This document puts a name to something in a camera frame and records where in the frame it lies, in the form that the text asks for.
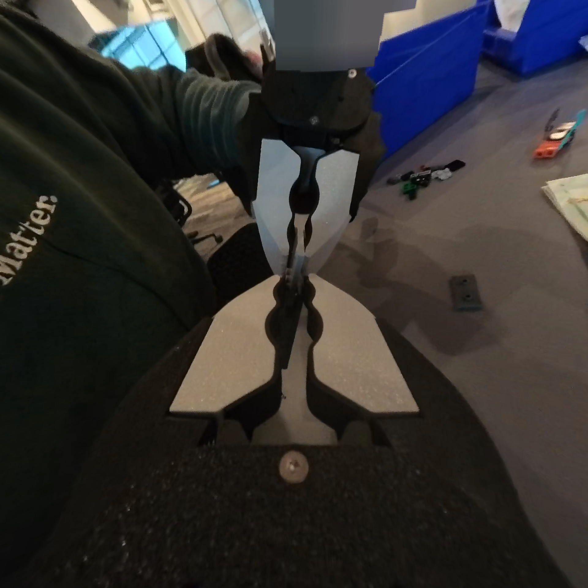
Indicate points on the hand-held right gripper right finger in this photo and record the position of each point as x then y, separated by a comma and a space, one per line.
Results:
363, 363

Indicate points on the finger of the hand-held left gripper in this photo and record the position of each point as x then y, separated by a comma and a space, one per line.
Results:
273, 197
337, 193

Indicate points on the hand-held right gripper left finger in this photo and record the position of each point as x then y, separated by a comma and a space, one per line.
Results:
225, 363

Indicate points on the grey studded building baseplate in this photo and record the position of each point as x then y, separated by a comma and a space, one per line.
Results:
291, 321

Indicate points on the grey smooth two-hole tile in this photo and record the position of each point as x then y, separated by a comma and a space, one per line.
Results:
466, 293

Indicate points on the white instruction booklet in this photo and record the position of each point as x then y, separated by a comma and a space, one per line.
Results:
569, 202

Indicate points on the person's left hand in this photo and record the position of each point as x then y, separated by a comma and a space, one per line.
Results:
251, 57

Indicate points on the green loose brick cluster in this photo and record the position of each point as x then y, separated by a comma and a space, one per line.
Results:
413, 186

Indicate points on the black honeycomb cushion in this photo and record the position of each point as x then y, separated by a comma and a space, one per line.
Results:
239, 266

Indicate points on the black swivel chair base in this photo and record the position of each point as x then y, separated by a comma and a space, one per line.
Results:
193, 216

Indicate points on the blue plastic bin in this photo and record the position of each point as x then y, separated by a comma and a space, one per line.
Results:
422, 82
537, 41

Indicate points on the person's green sweater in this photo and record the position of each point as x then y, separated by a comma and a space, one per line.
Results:
69, 275

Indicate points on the white crumpled paper sheet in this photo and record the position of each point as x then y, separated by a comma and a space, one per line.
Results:
510, 11

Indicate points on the large window wall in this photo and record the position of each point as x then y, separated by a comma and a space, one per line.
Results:
160, 32

